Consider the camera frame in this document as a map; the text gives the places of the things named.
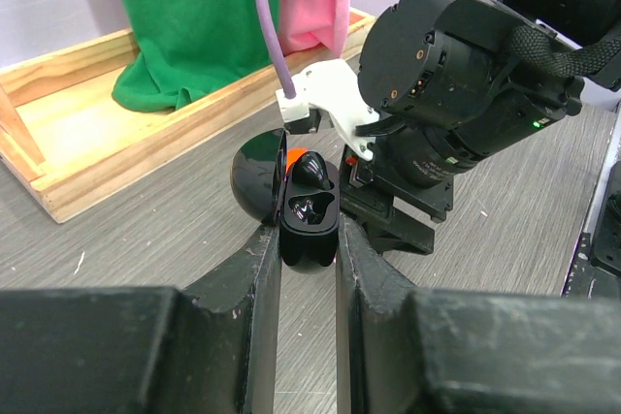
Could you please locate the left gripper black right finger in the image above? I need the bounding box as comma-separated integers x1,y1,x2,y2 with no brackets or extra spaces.
336,219,620,413

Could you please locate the wooden clothes rack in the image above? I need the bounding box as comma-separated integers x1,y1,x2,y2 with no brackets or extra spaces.
0,6,379,225

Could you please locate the black earbud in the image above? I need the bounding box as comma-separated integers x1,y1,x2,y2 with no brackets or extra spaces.
291,151,333,191

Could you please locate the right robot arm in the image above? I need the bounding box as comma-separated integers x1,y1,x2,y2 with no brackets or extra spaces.
341,0,620,255

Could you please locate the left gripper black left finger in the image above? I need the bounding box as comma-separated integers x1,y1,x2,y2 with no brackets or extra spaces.
1,226,281,413

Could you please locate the black earbud case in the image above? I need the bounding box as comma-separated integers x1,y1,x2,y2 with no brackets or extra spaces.
230,128,340,273

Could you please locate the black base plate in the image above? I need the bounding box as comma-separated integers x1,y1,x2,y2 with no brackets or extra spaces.
562,181,620,301

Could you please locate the green shirt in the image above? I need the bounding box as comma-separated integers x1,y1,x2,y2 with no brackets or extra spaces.
112,0,271,112

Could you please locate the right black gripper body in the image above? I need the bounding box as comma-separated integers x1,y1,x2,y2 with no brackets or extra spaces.
340,146,454,255

